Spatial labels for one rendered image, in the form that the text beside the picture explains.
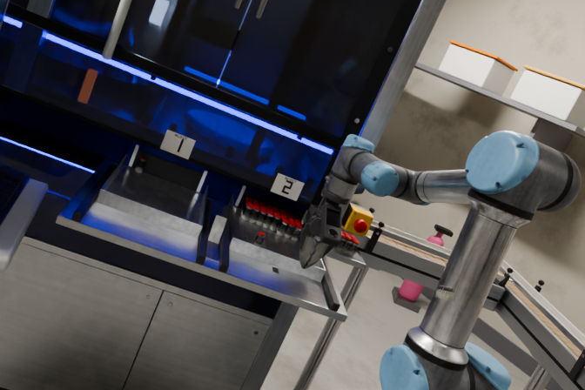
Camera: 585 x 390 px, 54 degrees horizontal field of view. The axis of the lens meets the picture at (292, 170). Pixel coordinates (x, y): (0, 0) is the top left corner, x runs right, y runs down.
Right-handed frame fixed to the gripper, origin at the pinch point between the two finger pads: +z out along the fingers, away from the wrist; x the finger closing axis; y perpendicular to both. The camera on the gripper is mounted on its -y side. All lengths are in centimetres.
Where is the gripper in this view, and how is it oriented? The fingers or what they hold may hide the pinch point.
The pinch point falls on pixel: (305, 265)
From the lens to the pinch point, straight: 148.1
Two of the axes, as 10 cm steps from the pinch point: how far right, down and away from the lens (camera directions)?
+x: -9.1, -3.6, -2.0
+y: -1.0, -2.7, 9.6
